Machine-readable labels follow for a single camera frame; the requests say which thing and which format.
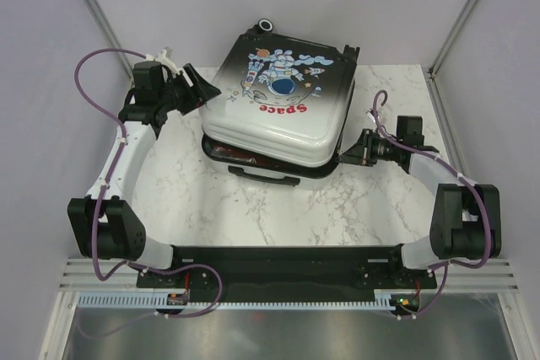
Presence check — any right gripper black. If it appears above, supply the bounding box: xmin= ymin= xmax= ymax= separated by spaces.
xmin=337 ymin=130 xmax=401 ymax=168

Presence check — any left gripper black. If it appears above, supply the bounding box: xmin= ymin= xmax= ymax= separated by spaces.
xmin=157 ymin=64 xmax=220 ymax=116

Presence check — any maroon garment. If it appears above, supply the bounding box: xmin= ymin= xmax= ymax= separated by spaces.
xmin=211 ymin=145 xmax=278 ymax=166

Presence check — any white suitcase with dark lining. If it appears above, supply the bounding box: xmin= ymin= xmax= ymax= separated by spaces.
xmin=200 ymin=19 xmax=360 ymax=190

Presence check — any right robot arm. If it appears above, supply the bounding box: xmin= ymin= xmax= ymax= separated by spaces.
xmin=340 ymin=116 xmax=502 ymax=287

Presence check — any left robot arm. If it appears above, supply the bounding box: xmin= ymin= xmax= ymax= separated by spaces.
xmin=67 ymin=59 xmax=221 ymax=287

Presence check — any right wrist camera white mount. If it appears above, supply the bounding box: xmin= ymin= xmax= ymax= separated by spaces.
xmin=365 ymin=110 xmax=386 ymax=130

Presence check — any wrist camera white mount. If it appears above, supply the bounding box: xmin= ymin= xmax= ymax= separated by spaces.
xmin=365 ymin=110 xmax=386 ymax=130
xmin=145 ymin=46 xmax=181 ymax=77

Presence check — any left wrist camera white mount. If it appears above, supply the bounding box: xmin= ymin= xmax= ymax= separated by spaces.
xmin=145 ymin=46 xmax=181 ymax=77

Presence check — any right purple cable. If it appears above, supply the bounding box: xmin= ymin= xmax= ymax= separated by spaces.
xmin=373 ymin=90 xmax=494 ymax=320

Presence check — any purple cable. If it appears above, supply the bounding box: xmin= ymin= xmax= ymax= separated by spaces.
xmin=373 ymin=90 xmax=494 ymax=320
xmin=73 ymin=47 xmax=224 ymax=319

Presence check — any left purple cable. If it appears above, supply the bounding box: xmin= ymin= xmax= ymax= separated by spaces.
xmin=73 ymin=47 xmax=224 ymax=319

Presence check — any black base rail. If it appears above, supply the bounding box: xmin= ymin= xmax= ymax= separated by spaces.
xmin=137 ymin=246 xmax=437 ymax=301

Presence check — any left aluminium frame post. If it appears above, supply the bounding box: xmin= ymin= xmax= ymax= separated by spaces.
xmin=57 ymin=0 xmax=138 ymax=80

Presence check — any aluminium frame post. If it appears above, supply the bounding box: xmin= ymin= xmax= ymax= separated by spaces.
xmin=426 ymin=0 xmax=481 ymax=81
xmin=57 ymin=0 xmax=138 ymax=80

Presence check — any light blue cable duct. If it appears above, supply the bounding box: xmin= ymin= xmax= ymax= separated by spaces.
xmin=77 ymin=291 xmax=418 ymax=310

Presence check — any right aluminium frame post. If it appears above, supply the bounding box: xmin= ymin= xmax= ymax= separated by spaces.
xmin=426 ymin=0 xmax=481 ymax=81

